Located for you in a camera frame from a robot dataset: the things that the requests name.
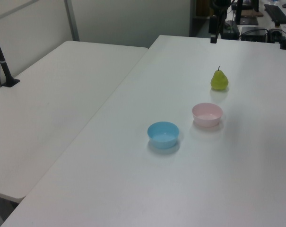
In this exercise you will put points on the black monitor stand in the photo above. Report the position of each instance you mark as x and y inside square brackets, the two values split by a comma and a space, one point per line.
[245, 20]

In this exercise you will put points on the blue plastic bowl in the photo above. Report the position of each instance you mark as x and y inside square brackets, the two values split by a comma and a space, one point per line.
[163, 136]

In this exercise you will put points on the pink plastic bowl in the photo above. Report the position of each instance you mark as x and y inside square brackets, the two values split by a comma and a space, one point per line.
[207, 116]

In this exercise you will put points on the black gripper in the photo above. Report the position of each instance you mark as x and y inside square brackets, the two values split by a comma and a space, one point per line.
[213, 24]

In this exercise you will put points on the black keyboard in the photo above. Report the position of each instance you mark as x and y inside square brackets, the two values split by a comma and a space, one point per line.
[277, 13]

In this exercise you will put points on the black computer box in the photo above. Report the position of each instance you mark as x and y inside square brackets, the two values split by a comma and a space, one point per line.
[253, 34]

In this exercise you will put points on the white adjoining table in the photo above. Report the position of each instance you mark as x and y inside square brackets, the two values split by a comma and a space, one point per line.
[50, 106]

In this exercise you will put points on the green pear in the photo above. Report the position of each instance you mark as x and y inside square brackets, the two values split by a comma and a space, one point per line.
[219, 80]

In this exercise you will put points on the grey partition frame post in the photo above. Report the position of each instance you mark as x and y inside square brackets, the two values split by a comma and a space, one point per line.
[72, 21]

